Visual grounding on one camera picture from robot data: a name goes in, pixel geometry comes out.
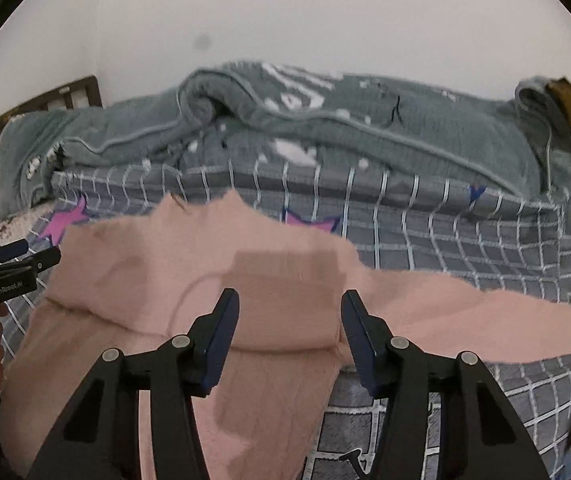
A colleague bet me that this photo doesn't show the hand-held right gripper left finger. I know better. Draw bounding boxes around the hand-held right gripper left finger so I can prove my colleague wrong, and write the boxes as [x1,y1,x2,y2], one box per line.
[25,287,241,480]

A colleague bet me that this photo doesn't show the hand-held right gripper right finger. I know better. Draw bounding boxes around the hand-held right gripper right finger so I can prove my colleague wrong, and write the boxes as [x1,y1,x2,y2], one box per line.
[340,289,551,480]

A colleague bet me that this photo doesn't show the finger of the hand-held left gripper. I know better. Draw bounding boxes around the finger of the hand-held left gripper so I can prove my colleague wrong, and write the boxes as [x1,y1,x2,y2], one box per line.
[0,246,62,276]
[0,239,30,266]

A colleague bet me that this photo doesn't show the pink knitted sweater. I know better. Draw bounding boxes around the pink knitted sweater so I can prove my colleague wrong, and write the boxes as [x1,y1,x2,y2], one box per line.
[0,191,571,480]

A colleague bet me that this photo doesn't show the grey checked bed cover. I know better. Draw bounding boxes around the grey checked bed cover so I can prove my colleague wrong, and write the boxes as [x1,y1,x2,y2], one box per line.
[0,167,571,480]

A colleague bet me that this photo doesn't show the dark wooden headboard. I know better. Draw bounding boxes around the dark wooden headboard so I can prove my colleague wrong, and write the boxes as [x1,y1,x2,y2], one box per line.
[0,76,103,201]

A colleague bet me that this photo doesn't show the grey fleece blanket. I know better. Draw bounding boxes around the grey fleece blanket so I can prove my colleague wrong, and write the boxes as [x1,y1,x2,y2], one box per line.
[0,62,571,271]

